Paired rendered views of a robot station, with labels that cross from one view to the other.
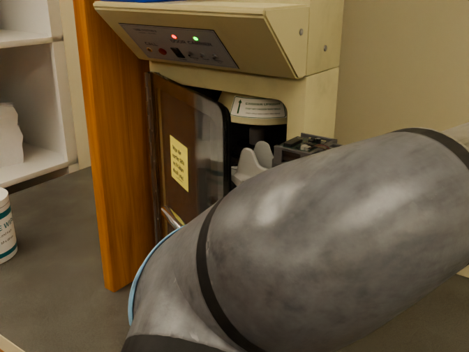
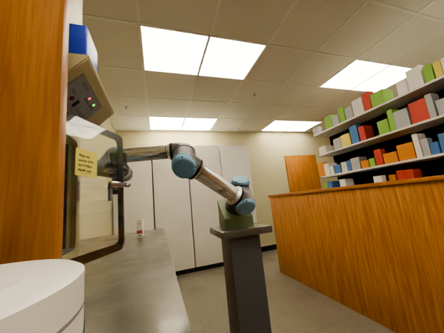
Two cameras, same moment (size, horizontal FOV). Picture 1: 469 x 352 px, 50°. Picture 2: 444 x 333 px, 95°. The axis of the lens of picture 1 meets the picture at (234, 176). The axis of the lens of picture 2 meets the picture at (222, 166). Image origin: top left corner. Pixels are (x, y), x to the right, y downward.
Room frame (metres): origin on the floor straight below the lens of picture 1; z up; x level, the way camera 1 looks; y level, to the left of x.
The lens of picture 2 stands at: (1.01, 0.73, 1.11)
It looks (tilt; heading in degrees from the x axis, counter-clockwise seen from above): 10 degrees up; 216
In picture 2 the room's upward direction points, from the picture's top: 6 degrees counter-clockwise
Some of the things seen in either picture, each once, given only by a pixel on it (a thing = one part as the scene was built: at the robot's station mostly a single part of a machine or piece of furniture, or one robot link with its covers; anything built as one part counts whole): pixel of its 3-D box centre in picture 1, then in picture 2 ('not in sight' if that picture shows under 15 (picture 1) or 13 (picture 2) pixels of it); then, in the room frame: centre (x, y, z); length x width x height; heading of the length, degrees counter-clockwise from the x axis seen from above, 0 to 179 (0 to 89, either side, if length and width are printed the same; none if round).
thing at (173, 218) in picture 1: (185, 219); (115, 185); (0.69, 0.07, 1.20); 0.10 x 0.05 x 0.03; 27
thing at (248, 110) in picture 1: (262, 97); not in sight; (0.89, -0.05, 1.34); 0.18 x 0.18 x 0.05
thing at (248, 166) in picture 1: (247, 167); not in sight; (0.64, -0.02, 1.30); 0.09 x 0.03 x 0.06; 54
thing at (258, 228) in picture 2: not in sight; (238, 229); (-0.17, -0.04, 0.92); 0.32 x 0.32 x 0.04; 54
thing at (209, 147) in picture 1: (185, 203); (88, 187); (0.77, 0.08, 1.19); 0.30 x 0.01 x 0.40; 27
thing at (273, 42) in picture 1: (195, 38); (84, 102); (0.78, 0.06, 1.46); 0.32 x 0.12 x 0.10; 54
